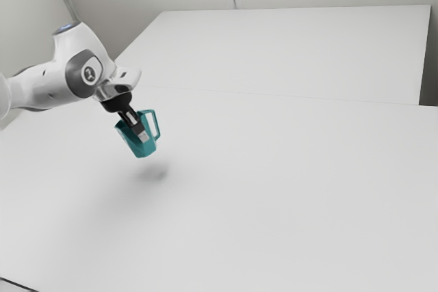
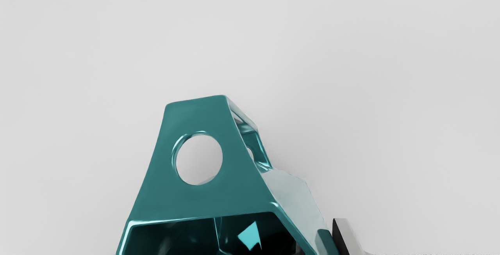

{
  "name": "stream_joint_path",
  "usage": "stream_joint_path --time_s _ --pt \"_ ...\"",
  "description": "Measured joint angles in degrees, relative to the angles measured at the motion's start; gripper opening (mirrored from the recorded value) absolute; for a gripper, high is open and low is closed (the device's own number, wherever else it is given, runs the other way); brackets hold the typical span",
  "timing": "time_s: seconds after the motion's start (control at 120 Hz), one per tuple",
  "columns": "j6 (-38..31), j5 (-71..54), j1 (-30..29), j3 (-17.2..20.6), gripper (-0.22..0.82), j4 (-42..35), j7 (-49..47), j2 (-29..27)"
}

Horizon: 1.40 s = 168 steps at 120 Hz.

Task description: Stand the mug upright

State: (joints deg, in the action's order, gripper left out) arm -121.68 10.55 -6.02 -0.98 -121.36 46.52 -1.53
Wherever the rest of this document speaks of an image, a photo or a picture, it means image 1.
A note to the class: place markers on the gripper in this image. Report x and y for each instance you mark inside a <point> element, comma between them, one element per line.
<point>115,103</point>

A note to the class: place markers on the teal faceted mug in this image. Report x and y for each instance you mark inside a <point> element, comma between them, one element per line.
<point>143,146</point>

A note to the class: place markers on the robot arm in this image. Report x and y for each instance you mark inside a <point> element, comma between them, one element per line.
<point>41,80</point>

